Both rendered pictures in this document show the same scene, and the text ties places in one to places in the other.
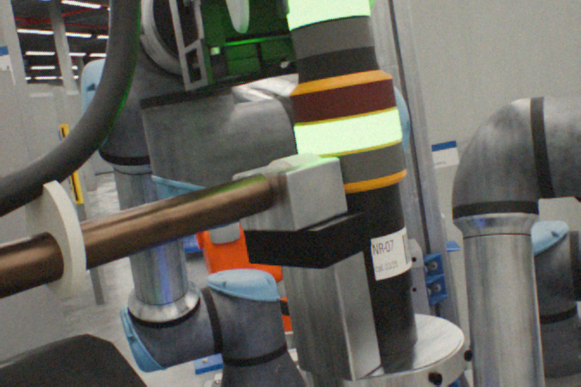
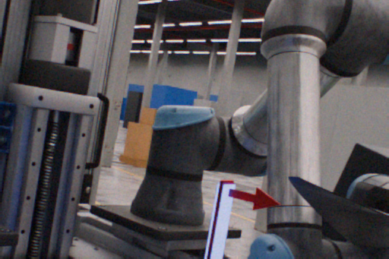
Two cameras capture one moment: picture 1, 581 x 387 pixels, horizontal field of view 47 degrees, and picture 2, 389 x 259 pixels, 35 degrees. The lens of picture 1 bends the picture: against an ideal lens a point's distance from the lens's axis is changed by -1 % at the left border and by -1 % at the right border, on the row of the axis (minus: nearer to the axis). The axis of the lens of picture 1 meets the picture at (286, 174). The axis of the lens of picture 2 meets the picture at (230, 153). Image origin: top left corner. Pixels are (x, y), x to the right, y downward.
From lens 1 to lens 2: 0.65 m
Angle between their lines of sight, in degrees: 52
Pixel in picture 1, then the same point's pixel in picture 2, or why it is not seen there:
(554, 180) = (346, 29)
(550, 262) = (206, 131)
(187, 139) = not seen: outside the picture
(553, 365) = (189, 215)
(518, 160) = (334, 5)
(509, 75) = not seen: hidden behind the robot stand
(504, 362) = (311, 145)
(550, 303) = (196, 165)
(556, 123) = not seen: outside the picture
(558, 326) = (195, 185)
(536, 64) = not seen: hidden behind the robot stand
